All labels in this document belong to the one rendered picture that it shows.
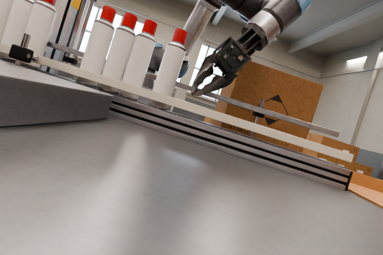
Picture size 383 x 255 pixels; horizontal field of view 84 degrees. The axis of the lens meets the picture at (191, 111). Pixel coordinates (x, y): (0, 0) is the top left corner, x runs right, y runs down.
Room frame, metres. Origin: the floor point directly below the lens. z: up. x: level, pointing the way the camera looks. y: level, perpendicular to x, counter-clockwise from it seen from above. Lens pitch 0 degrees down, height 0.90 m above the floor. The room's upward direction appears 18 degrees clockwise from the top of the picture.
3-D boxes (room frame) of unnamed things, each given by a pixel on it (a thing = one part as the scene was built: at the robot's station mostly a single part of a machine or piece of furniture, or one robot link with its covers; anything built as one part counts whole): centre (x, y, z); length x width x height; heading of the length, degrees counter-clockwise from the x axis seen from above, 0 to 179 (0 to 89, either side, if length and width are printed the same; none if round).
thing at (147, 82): (1.05, 0.29, 0.98); 0.15 x 0.15 x 0.10
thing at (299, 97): (0.84, -0.25, 0.99); 0.30 x 0.24 x 0.27; 93
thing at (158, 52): (1.05, 0.28, 1.10); 0.13 x 0.12 x 0.14; 118
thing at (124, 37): (0.54, 0.22, 0.98); 0.05 x 0.05 x 0.20
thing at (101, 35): (0.54, 0.28, 0.98); 0.05 x 0.05 x 0.20
